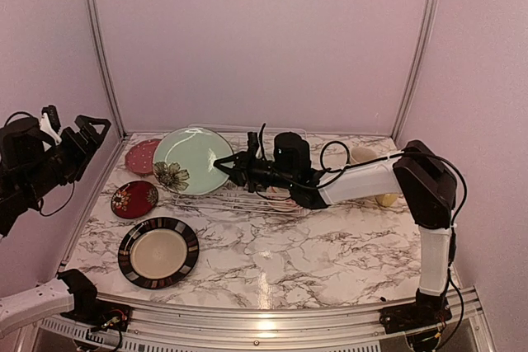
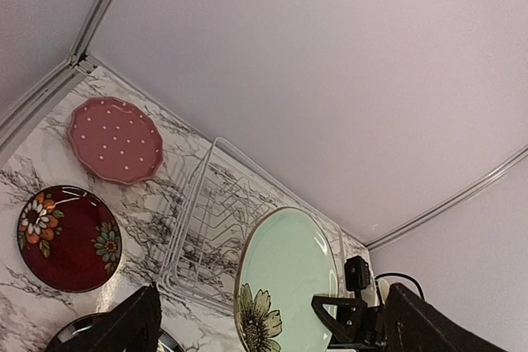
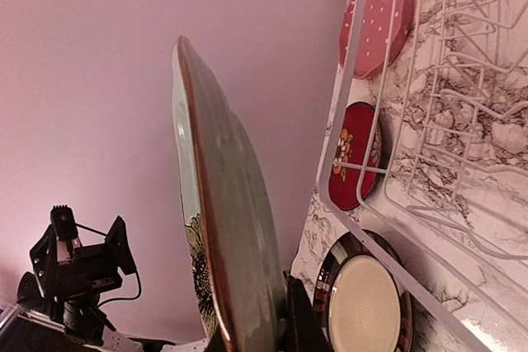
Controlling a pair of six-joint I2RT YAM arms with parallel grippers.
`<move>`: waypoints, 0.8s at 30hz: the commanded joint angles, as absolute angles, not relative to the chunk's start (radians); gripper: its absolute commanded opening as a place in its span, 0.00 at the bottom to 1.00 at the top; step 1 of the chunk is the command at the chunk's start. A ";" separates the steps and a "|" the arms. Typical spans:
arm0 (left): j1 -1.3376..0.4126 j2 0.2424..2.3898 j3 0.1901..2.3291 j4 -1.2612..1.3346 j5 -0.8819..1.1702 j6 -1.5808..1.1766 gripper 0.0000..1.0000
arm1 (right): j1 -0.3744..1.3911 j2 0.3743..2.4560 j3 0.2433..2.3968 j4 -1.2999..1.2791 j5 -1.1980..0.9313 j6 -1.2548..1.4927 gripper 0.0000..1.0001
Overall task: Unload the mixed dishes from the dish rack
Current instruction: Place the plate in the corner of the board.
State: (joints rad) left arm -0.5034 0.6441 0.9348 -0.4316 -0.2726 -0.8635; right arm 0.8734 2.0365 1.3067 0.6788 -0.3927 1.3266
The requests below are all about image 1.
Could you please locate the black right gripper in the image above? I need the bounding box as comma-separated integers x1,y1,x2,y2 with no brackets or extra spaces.
213,145,295,193

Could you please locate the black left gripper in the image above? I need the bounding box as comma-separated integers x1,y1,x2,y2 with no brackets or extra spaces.
22,114,111,203

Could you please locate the light green floral plate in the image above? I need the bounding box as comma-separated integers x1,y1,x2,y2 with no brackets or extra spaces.
153,127,233,195

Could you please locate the pink dotted scalloped plate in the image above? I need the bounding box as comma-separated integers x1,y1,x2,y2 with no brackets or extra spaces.
125,138,161,176

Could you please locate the red floral plate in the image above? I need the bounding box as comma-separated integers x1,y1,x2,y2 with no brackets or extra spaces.
111,181,159,219

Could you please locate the black striped large plate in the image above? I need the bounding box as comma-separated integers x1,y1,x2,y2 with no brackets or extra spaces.
117,217,200,290

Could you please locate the tall seashell ceramic mug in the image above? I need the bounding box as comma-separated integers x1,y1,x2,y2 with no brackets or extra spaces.
350,147,379,165

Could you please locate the yellow ceramic mug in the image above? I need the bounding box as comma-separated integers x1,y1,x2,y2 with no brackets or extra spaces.
375,194,399,208

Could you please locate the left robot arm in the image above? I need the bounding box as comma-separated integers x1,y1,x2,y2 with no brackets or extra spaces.
1,106,111,336

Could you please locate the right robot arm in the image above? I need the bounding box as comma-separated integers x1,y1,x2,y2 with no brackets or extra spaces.
214,132,458,326

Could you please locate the white red patterned bowl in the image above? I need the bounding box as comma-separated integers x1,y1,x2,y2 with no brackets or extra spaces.
265,187,302,213

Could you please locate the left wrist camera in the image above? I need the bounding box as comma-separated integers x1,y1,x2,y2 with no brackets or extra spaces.
40,105,62,145

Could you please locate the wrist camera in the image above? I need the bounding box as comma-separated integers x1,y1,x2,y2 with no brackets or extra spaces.
247,123,266,160
40,105,62,145

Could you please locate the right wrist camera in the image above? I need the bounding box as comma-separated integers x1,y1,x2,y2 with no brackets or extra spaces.
247,123,266,160

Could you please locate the white wire dish rack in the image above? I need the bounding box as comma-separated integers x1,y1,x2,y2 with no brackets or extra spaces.
172,124,306,216

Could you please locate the left aluminium frame post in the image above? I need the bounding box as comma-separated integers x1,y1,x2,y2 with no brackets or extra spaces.
85,0,127,140

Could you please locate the aluminium frame post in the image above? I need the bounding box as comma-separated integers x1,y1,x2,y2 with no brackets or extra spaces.
391,0,439,142
85,0,127,140

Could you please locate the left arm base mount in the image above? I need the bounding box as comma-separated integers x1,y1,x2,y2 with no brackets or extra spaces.
57,269,131,332

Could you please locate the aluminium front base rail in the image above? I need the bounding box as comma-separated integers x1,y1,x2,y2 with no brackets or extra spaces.
16,289,496,351

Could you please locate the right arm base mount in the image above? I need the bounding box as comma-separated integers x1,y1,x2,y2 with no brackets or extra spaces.
379,289,452,334

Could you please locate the right aluminium frame post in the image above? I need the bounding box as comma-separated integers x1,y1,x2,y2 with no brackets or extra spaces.
391,0,439,142

